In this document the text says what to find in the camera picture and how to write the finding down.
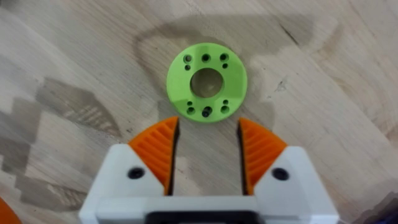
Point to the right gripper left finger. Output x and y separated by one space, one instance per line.
124 186

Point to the orange ribbed wedge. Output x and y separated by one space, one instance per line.
7 214

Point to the green disc with holes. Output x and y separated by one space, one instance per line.
180 84

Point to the small black screw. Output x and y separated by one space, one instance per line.
206 112

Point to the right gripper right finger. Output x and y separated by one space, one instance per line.
289 189

